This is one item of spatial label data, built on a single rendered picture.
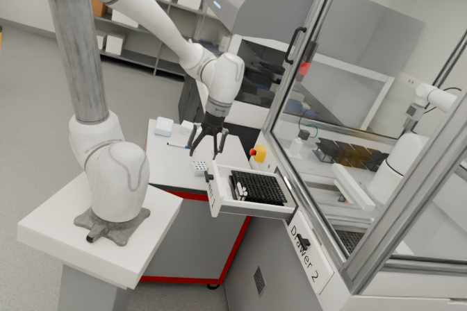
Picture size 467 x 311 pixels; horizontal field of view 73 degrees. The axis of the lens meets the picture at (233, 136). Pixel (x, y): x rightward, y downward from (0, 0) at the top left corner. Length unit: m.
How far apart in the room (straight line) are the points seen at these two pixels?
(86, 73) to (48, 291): 1.30
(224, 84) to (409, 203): 0.63
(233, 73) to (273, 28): 0.97
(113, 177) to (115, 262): 0.25
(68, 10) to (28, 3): 4.83
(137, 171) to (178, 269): 1.01
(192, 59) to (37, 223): 0.70
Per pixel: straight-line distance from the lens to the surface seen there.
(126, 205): 1.02
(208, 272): 1.94
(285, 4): 1.98
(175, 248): 1.76
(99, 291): 1.26
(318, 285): 1.20
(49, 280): 2.05
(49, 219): 1.15
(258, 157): 1.69
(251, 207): 1.30
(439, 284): 1.30
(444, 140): 0.91
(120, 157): 0.96
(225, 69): 1.04
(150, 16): 0.84
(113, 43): 5.09
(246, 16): 1.92
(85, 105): 1.05
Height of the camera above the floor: 1.63
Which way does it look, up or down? 25 degrees down
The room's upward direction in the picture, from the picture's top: 20 degrees clockwise
